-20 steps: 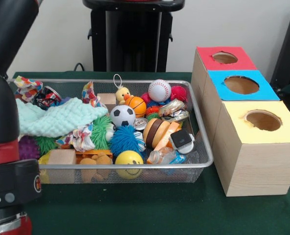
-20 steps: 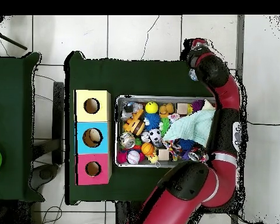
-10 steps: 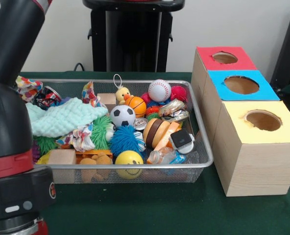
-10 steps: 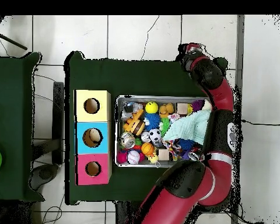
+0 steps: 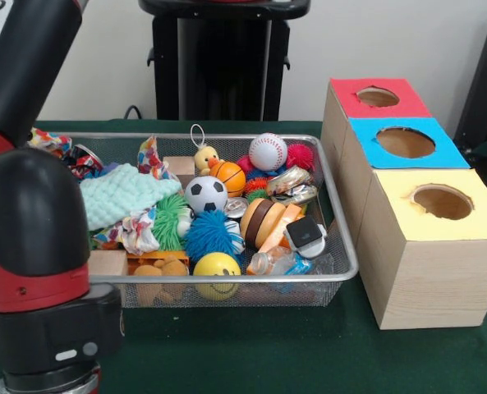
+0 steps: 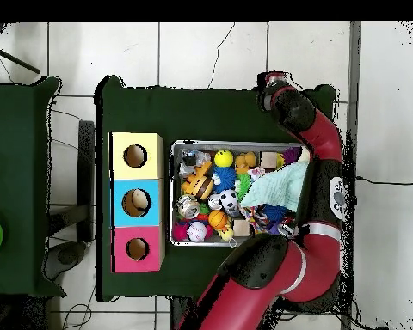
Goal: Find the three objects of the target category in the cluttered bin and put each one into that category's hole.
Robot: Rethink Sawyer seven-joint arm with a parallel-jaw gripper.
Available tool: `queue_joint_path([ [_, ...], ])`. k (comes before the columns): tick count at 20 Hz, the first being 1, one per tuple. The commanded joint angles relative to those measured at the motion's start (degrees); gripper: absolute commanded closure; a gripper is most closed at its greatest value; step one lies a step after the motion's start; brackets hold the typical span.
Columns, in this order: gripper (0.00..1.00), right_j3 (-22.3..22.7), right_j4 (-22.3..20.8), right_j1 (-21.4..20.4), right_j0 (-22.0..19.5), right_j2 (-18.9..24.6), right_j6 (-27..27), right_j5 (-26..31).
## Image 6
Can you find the mint green knitted cloth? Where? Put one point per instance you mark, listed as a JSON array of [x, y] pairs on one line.
[[278, 187]]

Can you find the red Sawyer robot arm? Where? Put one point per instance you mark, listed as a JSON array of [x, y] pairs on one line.
[[316, 137]]

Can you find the wooden box with three holes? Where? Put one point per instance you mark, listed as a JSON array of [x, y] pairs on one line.
[[137, 240]]

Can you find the small wooden cube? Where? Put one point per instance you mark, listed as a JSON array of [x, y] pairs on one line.
[[241, 227], [269, 160]]

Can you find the yellow smiley ball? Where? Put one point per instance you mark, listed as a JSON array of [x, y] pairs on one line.
[[223, 158]]

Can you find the blue fuzzy puffer ball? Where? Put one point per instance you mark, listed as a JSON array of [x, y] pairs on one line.
[[224, 178]]

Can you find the black and white soccer ball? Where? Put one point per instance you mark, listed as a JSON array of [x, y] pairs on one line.
[[229, 200]]

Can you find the small orange basketball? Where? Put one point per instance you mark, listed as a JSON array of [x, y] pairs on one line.
[[217, 219]]

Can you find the yellow duck plush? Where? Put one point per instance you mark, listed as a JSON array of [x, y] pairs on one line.
[[226, 233]]

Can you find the white baseball with red stitching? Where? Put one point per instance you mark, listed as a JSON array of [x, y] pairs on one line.
[[196, 231]]

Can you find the black tripod leg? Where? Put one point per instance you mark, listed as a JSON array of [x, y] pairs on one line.
[[17, 62]]

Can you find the dark green side table cloth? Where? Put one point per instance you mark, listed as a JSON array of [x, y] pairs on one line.
[[17, 154]]

